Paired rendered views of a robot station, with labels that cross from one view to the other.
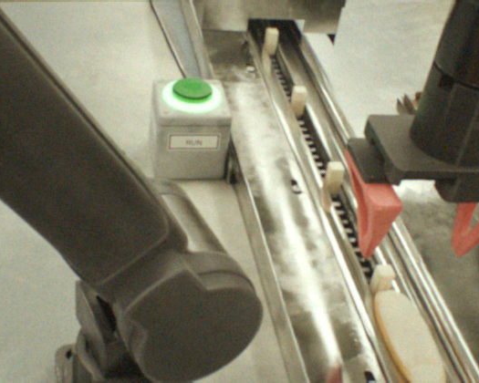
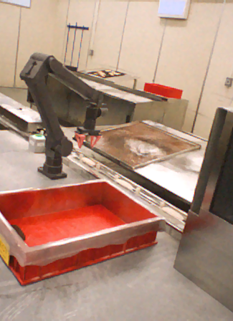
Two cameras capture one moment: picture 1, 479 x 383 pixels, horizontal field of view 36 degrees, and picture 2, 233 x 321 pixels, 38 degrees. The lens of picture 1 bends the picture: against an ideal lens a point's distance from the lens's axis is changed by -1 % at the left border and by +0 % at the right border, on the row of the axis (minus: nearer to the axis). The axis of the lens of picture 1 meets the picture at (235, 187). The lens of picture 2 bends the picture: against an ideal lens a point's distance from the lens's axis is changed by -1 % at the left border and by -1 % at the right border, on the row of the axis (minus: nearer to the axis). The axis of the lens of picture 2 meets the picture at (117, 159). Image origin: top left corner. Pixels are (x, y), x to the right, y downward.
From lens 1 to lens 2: 1.17 m
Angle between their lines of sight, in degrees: 31
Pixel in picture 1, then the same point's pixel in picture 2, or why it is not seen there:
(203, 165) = (42, 149)
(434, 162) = (87, 130)
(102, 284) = (57, 139)
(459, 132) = (90, 125)
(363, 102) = not seen: hidden behind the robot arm
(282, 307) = (69, 159)
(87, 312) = (49, 150)
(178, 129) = (38, 142)
